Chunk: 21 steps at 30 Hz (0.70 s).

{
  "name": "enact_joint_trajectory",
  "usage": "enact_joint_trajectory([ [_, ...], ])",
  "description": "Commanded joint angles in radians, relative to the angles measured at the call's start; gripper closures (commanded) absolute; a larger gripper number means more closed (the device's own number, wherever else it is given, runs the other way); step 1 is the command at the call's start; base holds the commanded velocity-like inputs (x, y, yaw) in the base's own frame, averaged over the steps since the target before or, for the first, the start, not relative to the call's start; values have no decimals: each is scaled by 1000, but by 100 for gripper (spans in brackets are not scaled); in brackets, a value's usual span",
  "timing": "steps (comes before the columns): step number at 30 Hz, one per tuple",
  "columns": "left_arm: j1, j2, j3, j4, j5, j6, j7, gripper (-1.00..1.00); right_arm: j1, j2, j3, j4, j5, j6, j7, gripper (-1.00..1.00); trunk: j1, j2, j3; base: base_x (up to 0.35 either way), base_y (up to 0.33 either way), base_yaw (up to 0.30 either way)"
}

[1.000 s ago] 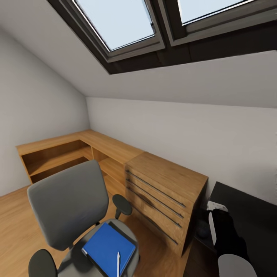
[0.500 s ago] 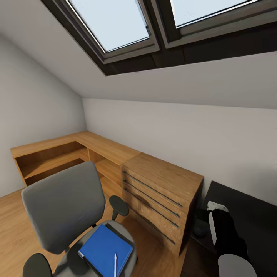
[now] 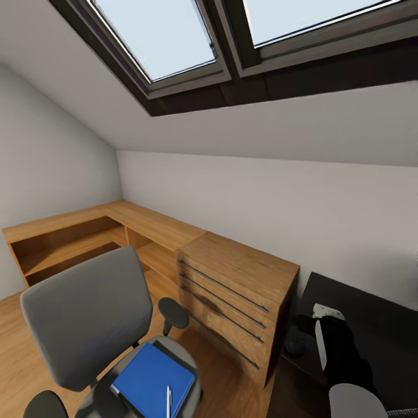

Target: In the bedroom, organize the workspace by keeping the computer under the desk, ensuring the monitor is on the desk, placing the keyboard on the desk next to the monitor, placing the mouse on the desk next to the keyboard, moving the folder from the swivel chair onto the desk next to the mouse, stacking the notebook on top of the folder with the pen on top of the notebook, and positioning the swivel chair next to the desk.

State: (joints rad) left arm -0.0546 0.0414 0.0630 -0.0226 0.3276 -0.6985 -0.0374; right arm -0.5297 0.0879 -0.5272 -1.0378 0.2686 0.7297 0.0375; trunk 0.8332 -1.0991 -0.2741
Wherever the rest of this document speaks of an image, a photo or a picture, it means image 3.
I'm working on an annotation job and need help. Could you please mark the mouse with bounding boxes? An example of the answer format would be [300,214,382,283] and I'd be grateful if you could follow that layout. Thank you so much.
[284,335,307,355]

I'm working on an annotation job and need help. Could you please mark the folder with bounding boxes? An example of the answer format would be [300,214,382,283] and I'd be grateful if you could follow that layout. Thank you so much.
[110,342,195,418]

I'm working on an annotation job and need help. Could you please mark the swivel chair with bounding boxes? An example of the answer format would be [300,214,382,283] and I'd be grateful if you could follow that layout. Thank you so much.
[20,246,204,418]

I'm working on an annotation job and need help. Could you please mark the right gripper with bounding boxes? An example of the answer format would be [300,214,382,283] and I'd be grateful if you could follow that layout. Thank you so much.
[292,314,319,338]

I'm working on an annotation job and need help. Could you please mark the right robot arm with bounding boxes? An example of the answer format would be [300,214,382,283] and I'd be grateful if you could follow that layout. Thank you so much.
[292,303,388,418]

